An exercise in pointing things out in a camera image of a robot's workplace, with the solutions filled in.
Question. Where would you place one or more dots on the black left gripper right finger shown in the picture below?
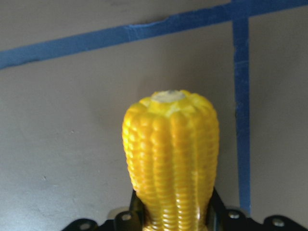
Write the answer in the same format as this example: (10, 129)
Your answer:
(224, 218)

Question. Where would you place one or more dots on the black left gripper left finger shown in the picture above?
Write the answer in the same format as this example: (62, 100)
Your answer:
(131, 220)

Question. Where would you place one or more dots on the yellow corn cob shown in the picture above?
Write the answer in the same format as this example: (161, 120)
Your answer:
(171, 143)

